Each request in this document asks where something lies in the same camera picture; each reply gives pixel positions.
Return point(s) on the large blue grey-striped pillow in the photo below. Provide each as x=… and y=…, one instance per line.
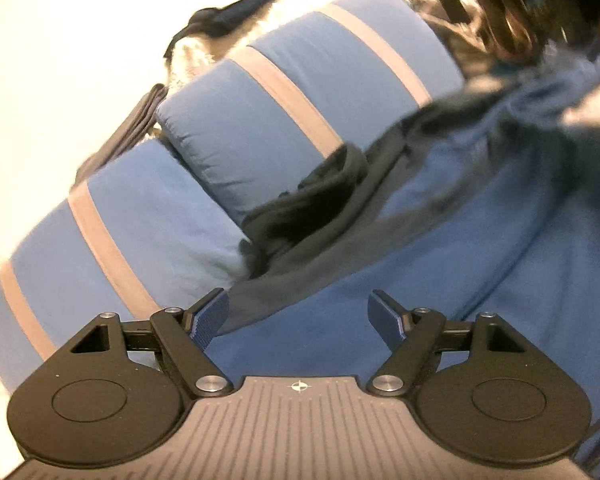
x=300, y=105

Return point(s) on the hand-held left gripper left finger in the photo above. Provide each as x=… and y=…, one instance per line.
x=209, y=321

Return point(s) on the blue sweatshirt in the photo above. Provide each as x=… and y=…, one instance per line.
x=455, y=260

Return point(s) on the dark cloth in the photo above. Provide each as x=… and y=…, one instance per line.
x=130, y=127

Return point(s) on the navy hooded sweatshirt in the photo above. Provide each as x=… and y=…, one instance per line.
x=305, y=220

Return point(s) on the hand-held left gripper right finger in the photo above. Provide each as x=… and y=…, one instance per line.
x=386, y=321

